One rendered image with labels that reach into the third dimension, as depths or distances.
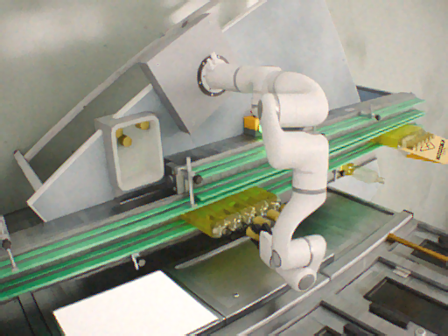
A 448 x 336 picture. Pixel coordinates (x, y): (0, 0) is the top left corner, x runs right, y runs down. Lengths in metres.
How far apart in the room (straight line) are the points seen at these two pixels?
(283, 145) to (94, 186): 0.73
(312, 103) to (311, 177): 0.18
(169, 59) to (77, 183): 0.51
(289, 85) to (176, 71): 0.47
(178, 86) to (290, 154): 0.61
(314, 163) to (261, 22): 0.91
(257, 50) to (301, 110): 0.75
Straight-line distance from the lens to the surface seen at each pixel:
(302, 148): 0.92
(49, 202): 1.38
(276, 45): 1.78
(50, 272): 1.30
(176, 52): 1.40
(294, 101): 0.99
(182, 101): 1.43
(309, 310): 1.23
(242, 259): 1.39
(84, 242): 1.26
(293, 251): 1.00
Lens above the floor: 2.01
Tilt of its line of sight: 48 degrees down
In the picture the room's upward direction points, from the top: 113 degrees clockwise
